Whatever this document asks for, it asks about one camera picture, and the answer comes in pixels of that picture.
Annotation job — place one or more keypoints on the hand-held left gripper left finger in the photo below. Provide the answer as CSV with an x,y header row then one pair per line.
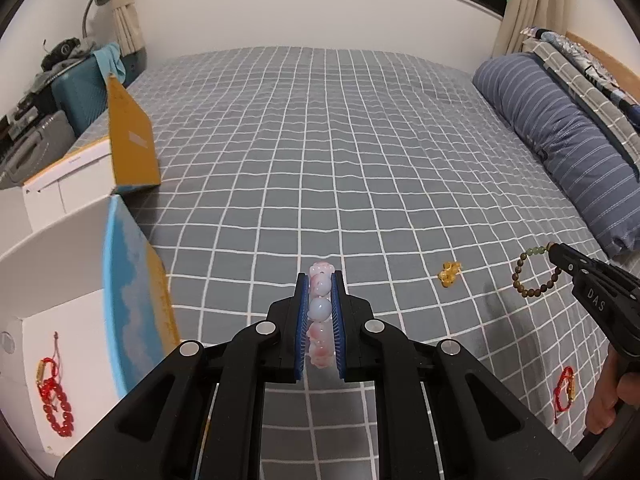
x,y
301,330

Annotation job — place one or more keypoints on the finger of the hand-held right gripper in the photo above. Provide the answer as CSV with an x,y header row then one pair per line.
x,y
562,256

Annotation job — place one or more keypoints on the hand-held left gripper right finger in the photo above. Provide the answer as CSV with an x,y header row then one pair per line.
x,y
339,330

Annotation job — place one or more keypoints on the blue and yellow cardboard box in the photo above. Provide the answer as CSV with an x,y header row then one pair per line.
x,y
75,310

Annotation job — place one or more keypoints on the person's right hand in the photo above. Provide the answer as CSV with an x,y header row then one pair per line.
x,y
602,400

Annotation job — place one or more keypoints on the amber pendant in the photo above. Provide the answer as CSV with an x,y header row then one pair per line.
x,y
446,276

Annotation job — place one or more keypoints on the blue striped pillow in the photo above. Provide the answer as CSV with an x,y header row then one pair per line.
x,y
550,125

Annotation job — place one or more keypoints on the grey plaid pillow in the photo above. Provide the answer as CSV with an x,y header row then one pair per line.
x,y
585,85

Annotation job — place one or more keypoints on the navy patterned pillow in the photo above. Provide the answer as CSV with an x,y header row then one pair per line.
x,y
595,67

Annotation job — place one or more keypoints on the wooden headboard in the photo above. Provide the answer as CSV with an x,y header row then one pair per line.
x,y
615,62

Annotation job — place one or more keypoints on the beige curtain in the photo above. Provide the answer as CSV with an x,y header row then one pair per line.
x,y
535,5
129,15

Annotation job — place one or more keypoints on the grey hard case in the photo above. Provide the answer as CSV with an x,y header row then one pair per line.
x,y
35,150

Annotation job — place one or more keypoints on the teal suitcase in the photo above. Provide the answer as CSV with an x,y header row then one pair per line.
x,y
80,95

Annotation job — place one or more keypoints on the teal cloth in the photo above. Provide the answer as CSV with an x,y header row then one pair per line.
x,y
107,60

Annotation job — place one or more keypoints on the dark headphones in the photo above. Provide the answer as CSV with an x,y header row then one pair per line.
x,y
65,50

